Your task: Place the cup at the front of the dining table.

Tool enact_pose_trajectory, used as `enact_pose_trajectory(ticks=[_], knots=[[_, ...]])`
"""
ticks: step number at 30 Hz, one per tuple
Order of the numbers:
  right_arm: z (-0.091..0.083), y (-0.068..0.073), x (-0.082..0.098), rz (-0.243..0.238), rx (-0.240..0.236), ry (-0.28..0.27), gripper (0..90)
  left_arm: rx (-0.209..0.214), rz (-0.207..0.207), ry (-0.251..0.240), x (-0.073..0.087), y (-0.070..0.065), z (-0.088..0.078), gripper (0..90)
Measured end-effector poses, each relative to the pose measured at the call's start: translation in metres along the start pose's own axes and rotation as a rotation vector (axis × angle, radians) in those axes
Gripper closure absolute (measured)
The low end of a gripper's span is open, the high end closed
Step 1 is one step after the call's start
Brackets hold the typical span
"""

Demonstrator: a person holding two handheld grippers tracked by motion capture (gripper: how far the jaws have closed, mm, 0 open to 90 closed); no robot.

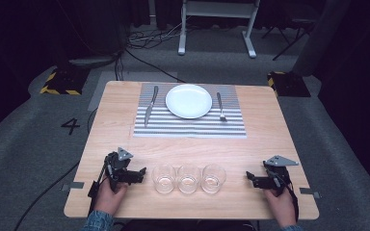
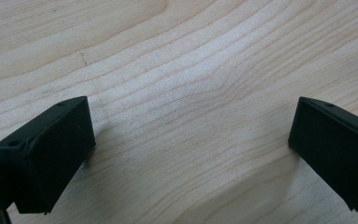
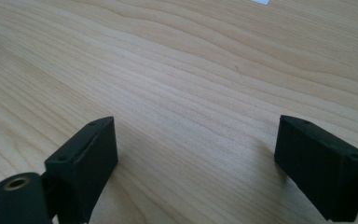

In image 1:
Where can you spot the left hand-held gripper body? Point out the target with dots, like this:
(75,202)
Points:
(117,166)

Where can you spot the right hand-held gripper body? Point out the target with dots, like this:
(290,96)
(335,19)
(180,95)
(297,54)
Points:
(277,173)

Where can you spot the person's right hand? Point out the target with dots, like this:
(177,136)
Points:
(282,208)

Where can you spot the person's left hand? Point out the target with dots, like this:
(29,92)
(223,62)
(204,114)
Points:
(108,200)

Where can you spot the clear drinking glass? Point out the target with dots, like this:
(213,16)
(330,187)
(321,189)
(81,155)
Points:
(164,179)
(188,179)
(213,178)

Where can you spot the silver table knife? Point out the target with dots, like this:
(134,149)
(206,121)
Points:
(150,107)

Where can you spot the grey striped placemat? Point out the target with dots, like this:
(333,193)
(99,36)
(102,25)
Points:
(189,128)

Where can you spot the silver fork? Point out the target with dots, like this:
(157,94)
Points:
(221,107)

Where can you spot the white round plate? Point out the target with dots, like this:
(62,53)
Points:
(188,101)

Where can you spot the black yellow-striped stand base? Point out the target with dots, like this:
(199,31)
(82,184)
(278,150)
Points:
(65,82)
(289,84)

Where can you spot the black tripod stand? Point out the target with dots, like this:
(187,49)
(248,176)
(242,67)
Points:
(289,35)

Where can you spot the grey curtain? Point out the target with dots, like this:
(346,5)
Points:
(321,35)

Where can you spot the grey metal table bracket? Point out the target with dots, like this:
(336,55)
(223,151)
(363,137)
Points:
(310,192)
(73,185)

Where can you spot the white metal table frame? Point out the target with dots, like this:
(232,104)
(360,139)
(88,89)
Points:
(218,9)

